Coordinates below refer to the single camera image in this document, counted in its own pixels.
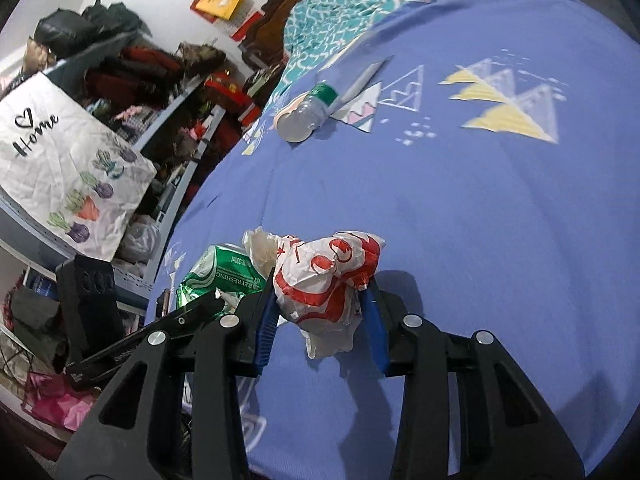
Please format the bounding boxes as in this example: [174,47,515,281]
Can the brown handbag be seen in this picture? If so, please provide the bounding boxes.
[176,41,229,74]

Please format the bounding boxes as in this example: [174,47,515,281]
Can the white printed tote bag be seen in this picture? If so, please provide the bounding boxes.
[0,71,159,262]

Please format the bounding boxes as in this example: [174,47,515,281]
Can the crumpled white tissue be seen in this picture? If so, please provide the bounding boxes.
[242,227,289,274]

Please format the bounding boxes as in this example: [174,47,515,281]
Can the grey metal shelf rack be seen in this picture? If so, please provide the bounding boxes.
[0,30,229,307]

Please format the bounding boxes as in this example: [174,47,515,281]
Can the clear bottle green label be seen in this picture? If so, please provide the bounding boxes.
[276,82,341,143]

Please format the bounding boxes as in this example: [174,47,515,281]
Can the red gift bag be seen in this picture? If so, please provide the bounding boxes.
[202,71,261,122]

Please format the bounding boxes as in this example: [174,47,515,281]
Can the red and white plastic bag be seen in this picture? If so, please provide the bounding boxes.
[272,231,389,359]

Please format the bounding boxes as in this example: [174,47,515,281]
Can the red clothes pile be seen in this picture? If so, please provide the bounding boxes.
[82,46,186,109]

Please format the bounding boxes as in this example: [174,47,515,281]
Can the teal patterned quilt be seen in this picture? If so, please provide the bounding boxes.
[282,0,563,87]

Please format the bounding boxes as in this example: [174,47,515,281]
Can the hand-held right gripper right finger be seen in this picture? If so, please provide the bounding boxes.
[360,284,587,480]

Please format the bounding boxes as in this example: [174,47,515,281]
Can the crushed green can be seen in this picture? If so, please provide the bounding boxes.
[176,243,274,319]

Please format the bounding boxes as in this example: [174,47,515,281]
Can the red and yellow wall calendar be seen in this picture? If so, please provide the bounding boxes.
[190,0,266,41]

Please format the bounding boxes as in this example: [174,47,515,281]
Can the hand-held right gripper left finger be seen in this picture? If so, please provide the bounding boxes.
[54,267,278,480]

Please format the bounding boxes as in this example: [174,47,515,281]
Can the grey plastic bag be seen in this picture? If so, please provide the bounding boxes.
[116,214,164,264]

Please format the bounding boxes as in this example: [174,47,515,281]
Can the dark bedside table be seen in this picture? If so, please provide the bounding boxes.
[244,66,287,102]

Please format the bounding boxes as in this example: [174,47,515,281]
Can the pink plastic bag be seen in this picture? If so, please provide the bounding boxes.
[21,370,102,434]

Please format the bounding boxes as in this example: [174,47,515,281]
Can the carved wooden headboard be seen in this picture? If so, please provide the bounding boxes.
[240,0,372,69]

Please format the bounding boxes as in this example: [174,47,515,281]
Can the black bag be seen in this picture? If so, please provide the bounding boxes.
[34,2,151,57]

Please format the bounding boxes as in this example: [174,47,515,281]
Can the dark bag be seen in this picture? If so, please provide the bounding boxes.
[6,279,69,367]

